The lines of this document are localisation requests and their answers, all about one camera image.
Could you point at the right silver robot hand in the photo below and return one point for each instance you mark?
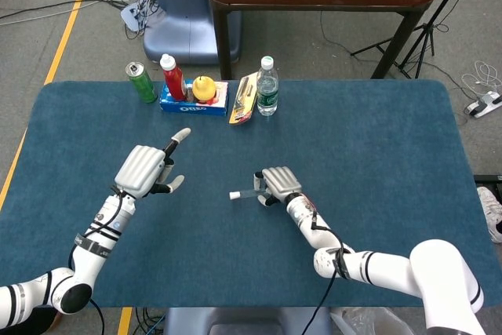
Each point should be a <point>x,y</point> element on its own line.
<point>282,182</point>

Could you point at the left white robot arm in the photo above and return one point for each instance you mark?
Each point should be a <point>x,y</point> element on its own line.
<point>90,256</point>

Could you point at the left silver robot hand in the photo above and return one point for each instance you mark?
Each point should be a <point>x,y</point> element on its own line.
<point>139,170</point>

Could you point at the clear plastic water bottle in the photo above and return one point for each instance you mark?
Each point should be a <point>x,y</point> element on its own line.
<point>267,92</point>

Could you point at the yellow toy pear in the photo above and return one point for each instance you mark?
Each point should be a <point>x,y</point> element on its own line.
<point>204,88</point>

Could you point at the clear glass test tube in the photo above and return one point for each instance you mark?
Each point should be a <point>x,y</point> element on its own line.
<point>250,193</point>

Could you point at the yellow blister tool pack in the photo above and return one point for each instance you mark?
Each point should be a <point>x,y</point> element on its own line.
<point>243,103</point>

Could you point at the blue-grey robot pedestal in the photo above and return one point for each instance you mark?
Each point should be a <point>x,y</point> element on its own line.
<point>180,17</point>

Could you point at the blue Oreo cookie box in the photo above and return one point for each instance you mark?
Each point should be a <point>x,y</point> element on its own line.
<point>192,108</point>

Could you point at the blue carpet table mat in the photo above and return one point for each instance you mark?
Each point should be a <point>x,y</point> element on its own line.
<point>353,135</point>

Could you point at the white sneaker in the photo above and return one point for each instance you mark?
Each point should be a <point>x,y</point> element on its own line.
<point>492,213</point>

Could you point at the black tripod stand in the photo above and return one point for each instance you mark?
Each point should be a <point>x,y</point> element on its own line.
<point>427,29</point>

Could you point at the clear plastic bag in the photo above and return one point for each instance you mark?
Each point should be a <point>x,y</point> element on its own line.
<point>368,321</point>

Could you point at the red ketchup squeeze bottle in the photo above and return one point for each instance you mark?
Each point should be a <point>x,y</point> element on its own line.
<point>174,80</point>

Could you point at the grey-blue robot torso base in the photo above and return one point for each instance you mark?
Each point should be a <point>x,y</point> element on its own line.
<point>243,321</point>

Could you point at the white power strip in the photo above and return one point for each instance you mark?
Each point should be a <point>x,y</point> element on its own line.
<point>484,104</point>

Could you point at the green soda can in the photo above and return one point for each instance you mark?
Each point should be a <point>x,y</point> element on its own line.
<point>144,86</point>

